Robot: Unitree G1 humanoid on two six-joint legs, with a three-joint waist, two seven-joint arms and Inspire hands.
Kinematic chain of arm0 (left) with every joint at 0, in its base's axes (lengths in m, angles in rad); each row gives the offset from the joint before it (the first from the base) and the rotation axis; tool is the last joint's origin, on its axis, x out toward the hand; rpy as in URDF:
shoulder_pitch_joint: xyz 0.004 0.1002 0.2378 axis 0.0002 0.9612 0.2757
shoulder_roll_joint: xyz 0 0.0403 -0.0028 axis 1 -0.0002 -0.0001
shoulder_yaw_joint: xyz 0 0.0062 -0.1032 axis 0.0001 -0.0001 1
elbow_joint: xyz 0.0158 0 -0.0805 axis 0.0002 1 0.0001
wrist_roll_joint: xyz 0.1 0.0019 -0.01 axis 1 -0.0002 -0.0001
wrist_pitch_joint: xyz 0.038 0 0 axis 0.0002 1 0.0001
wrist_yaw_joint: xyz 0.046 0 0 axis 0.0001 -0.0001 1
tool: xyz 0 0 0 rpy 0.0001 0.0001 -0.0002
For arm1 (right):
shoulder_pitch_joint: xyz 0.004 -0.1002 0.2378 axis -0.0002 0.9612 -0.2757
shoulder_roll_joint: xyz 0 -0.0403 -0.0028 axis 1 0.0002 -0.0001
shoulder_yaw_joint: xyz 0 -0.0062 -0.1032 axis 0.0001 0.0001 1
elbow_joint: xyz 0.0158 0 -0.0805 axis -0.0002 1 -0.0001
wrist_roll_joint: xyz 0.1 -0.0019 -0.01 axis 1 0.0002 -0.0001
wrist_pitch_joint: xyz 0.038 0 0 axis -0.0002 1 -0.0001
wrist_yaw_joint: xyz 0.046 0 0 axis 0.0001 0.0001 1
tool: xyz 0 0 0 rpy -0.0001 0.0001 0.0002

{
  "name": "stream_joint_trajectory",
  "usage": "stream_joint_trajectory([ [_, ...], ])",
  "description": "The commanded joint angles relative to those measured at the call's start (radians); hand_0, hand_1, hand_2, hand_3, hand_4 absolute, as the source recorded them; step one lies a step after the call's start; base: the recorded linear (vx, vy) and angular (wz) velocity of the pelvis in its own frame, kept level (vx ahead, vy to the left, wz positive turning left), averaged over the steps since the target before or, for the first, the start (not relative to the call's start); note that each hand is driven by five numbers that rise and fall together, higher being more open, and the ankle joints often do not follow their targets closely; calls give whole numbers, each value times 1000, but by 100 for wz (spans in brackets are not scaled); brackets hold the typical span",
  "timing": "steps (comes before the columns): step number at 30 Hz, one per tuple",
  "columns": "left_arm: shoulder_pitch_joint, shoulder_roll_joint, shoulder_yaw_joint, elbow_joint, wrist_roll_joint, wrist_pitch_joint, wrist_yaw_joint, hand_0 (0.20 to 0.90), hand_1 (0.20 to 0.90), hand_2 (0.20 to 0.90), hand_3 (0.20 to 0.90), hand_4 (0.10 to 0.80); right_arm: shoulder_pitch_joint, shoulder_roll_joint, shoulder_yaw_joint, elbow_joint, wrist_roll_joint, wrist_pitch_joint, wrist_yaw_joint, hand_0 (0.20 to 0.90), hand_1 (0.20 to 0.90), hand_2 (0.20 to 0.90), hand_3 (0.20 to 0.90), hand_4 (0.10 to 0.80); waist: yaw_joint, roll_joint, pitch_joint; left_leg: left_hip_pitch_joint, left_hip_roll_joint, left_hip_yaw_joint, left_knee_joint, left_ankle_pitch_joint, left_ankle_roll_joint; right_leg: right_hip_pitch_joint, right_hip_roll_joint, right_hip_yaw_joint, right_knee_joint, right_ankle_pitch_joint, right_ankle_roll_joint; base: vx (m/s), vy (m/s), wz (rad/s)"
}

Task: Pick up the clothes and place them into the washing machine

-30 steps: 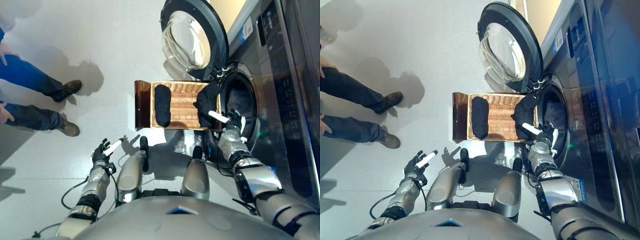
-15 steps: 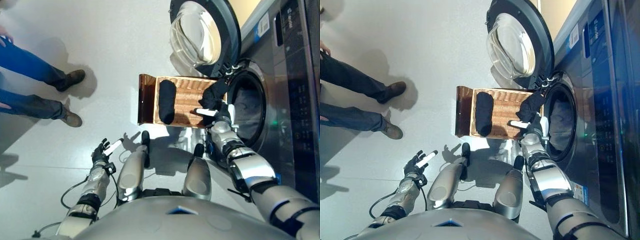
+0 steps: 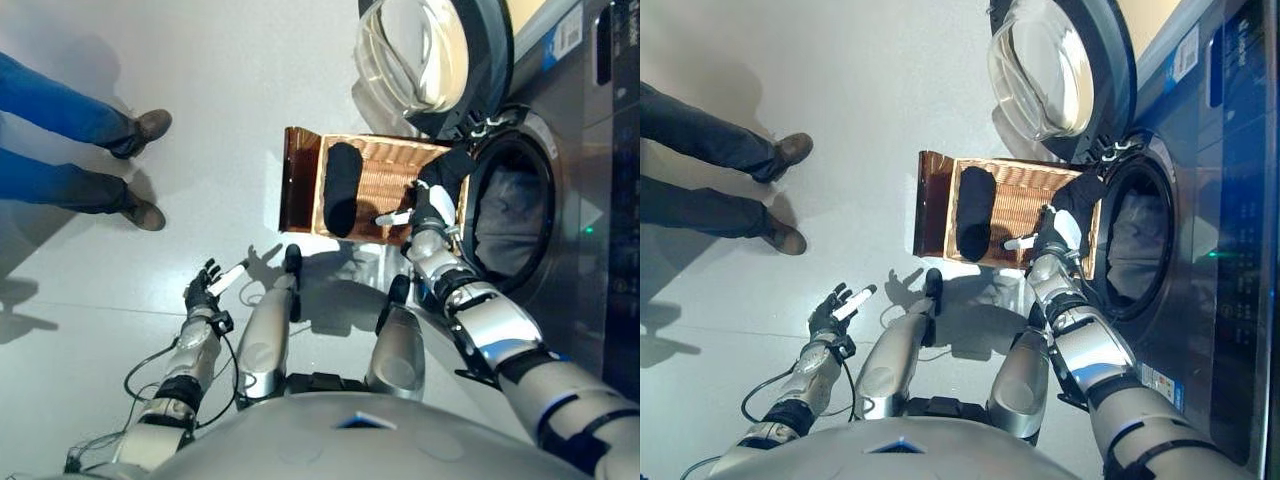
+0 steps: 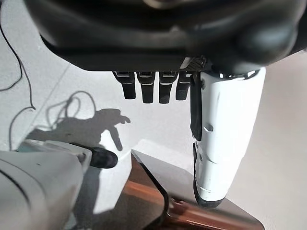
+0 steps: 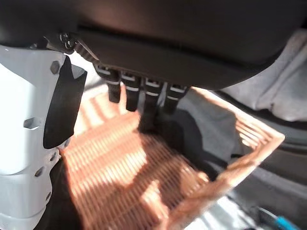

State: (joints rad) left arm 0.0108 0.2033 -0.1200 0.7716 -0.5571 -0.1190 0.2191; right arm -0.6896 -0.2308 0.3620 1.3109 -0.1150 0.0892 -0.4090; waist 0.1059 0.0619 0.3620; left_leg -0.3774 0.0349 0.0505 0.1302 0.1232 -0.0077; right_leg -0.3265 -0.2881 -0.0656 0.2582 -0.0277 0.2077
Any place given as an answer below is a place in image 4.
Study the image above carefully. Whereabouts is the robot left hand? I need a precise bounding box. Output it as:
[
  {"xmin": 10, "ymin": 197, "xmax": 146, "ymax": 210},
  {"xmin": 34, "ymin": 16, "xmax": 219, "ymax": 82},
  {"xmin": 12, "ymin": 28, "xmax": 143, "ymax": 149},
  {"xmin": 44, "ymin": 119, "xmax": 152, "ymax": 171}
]
[{"xmin": 24, "ymin": 0, "xmax": 300, "ymax": 209}]

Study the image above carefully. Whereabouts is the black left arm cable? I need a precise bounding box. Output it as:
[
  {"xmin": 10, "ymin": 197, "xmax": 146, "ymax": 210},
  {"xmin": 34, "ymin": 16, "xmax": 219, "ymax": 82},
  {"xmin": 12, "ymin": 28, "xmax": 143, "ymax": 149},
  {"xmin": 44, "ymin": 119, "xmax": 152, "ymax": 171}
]
[{"xmin": 0, "ymin": 0, "xmax": 36, "ymax": 151}]

